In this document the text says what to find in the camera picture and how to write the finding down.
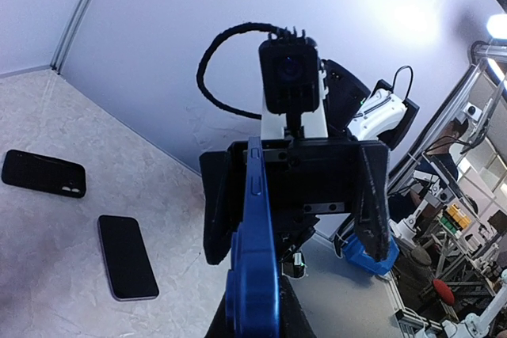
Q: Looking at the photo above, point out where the right aluminium frame post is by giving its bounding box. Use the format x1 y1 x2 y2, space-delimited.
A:
50 0 92 74

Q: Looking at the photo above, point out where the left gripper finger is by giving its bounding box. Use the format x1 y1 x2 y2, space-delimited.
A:
208 275 316 338

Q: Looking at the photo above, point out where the purple-edged smartphone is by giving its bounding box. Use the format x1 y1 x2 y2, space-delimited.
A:
97 215 159 302

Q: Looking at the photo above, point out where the black phone case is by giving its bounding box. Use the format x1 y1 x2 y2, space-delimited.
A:
1 150 86 198

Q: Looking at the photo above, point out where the blue smartphone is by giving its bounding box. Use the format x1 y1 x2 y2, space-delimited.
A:
225 137 280 337

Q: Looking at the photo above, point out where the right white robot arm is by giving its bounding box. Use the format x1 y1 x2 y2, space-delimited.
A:
200 60 419 265

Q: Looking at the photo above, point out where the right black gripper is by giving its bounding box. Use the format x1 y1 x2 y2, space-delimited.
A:
200 138 390 265

